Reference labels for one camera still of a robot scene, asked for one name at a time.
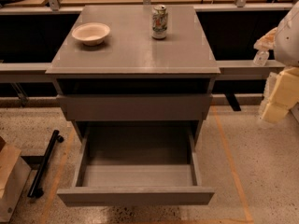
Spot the grey drawer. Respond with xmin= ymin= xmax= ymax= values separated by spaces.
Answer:
xmin=58 ymin=124 xmax=214 ymax=206
xmin=57 ymin=94 xmax=211 ymax=121

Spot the clear sanitizer pump bottle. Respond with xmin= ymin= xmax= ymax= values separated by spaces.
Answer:
xmin=253 ymin=45 xmax=269 ymax=66

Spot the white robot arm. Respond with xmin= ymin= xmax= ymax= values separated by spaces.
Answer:
xmin=253 ymin=2 xmax=299 ymax=127

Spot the green white soda can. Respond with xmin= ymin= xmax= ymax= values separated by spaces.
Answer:
xmin=151 ymin=5 xmax=168 ymax=39

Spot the white paper bowl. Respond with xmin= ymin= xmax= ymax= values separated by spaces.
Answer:
xmin=72 ymin=22 xmax=110 ymax=46

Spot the brown cardboard box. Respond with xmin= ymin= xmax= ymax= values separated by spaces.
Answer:
xmin=0 ymin=137 xmax=31 ymax=222

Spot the grey top drawer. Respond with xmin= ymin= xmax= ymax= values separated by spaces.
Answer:
xmin=57 ymin=94 xmax=211 ymax=121

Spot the black metal bar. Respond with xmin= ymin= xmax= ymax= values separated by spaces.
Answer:
xmin=27 ymin=130 xmax=64 ymax=198

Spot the grey metal rail frame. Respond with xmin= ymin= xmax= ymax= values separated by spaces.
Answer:
xmin=0 ymin=0 xmax=299 ymax=107

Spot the grey drawer cabinet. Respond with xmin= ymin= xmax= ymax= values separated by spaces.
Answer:
xmin=47 ymin=5 xmax=220 ymax=138

